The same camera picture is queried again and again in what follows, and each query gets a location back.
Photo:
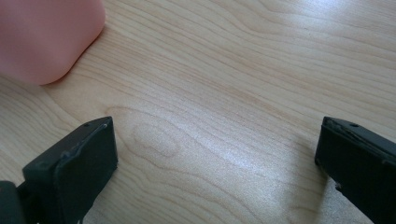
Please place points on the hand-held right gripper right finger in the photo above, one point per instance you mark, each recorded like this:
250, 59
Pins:
361, 165

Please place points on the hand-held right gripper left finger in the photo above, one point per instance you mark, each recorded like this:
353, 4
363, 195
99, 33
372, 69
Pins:
77, 168

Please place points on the pink soft object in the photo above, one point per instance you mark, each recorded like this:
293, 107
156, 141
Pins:
43, 37

